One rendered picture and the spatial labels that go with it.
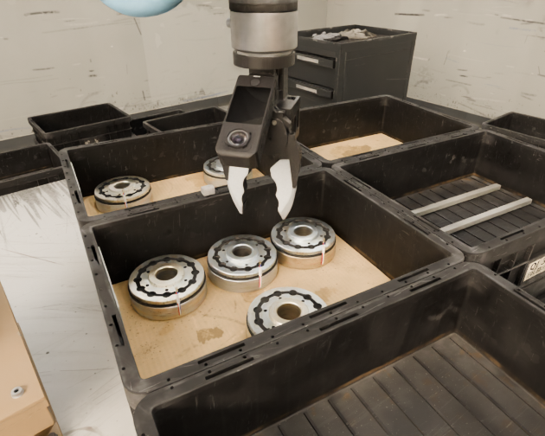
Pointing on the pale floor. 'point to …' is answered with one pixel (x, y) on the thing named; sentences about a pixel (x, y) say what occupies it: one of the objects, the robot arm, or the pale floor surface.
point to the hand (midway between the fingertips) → (260, 210)
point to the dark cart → (351, 66)
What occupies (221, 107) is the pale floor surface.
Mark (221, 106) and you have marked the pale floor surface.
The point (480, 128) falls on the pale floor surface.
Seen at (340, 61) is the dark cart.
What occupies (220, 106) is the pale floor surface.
